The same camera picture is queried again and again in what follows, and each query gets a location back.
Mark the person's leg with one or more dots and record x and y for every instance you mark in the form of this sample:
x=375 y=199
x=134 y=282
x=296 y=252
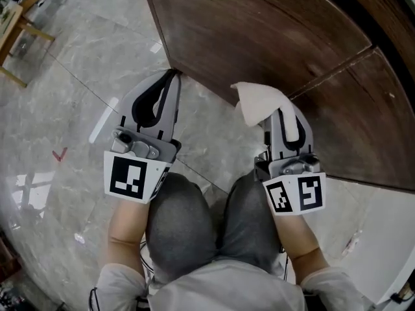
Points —
x=249 y=219
x=181 y=225

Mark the person's white shirt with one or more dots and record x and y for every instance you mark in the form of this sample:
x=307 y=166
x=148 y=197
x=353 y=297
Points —
x=227 y=287

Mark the person's right forearm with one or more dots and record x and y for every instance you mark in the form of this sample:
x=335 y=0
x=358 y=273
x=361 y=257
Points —
x=298 y=238

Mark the person's left forearm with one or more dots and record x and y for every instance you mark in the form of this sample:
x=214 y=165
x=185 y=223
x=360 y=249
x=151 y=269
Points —
x=124 y=228

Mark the person's right leg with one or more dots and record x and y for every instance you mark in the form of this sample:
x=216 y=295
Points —
x=249 y=219

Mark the white floor tape strip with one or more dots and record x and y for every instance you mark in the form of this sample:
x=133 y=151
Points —
x=103 y=120
x=156 y=47

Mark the light wooden coffee table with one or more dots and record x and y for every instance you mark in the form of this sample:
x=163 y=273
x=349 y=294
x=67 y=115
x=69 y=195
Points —
x=9 y=21

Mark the white rectangular ceramic basin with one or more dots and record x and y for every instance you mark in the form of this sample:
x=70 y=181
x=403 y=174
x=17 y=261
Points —
x=379 y=238

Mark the person's left leg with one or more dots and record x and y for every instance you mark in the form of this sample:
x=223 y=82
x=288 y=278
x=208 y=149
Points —
x=181 y=225

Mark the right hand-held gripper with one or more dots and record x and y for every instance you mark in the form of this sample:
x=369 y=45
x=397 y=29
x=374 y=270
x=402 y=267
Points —
x=311 y=190

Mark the white terry cloth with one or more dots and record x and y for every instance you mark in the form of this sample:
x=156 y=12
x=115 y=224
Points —
x=259 y=102

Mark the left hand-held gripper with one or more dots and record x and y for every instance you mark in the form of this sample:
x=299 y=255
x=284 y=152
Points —
x=126 y=177

